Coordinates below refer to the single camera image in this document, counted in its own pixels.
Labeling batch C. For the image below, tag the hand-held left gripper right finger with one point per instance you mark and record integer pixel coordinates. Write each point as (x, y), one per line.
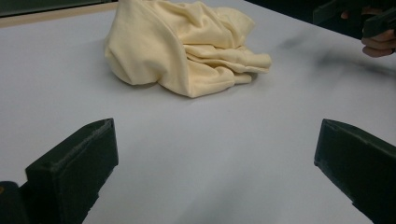
(361, 165)

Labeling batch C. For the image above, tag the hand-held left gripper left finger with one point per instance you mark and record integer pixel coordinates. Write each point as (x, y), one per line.
(73, 174)

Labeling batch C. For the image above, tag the cream pants with orange print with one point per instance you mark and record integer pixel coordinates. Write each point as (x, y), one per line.
(174, 46)

